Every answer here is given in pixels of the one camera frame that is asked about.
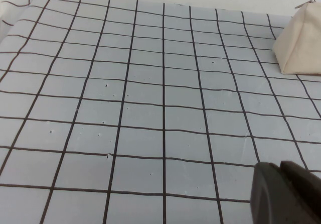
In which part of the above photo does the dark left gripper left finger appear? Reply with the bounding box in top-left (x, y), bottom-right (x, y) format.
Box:
top-left (250, 161), bottom-right (314, 224)

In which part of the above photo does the blue-grey grid table mat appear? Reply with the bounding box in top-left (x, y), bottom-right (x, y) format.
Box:
top-left (0, 0), bottom-right (321, 224)

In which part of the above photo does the cream fabric pencil case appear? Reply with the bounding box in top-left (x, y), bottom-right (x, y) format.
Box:
top-left (272, 0), bottom-right (321, 77)

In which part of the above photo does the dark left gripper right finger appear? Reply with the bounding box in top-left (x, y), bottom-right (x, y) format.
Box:
top-left (279, 160), bottom-right (321, 224)

